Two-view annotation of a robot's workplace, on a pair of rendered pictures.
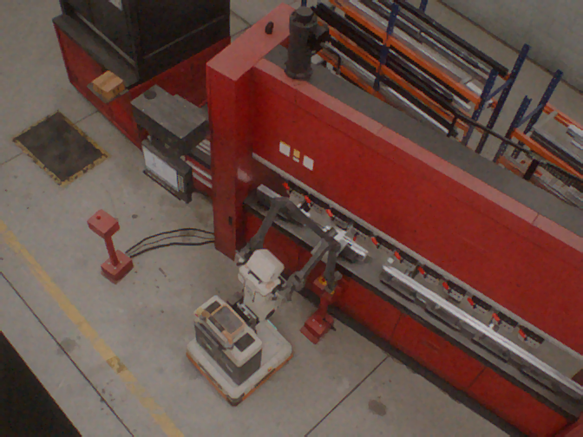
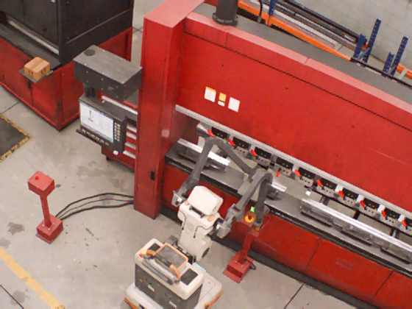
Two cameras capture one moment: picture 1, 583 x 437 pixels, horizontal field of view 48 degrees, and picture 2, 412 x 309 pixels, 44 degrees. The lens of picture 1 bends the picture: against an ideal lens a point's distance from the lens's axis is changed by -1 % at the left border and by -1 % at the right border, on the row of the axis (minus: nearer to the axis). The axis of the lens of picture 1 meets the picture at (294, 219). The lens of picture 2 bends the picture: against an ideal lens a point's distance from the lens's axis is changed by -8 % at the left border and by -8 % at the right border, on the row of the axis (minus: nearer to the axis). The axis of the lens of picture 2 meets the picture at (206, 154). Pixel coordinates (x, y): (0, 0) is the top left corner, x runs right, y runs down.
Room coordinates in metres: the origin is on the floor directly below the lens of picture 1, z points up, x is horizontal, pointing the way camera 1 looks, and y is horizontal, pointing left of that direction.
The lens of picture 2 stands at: (-0.21, 0.64, 4.48)
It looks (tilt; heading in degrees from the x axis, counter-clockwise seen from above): 46 degrees down; 351
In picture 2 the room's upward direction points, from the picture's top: 10 degrees clockwise
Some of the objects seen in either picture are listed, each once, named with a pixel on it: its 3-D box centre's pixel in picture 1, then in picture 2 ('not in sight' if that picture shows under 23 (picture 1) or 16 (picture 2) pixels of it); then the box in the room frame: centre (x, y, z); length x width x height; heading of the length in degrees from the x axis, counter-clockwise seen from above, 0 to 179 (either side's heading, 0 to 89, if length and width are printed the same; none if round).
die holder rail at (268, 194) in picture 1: (283, 205); (202, 154); (3.15, 0.11, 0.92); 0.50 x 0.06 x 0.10; 60
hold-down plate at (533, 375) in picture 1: (540, 379); not in sight; (1.93, -1.91, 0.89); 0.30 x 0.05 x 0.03; 60
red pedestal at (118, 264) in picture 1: (109, 245); (45, 207); (2.85, 1.55, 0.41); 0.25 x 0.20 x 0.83; 150
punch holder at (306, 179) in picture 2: (386, 242); (306, 173); (2.69, -0.69, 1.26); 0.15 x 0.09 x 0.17; 60
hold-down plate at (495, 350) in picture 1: (490, 347); (396, 254); (2.13, -1.56, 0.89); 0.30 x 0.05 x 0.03; 60
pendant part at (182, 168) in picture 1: (169, 169); (104, 122); (2.98, 0.97, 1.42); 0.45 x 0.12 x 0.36; 57
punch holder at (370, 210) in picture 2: (456, 286); (370, 204); (2.39, -1.21, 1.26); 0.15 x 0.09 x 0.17; 60
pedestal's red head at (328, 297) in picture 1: (328, 285); (254, 223); (2.55, -0.33, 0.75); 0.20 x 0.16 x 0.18; 53
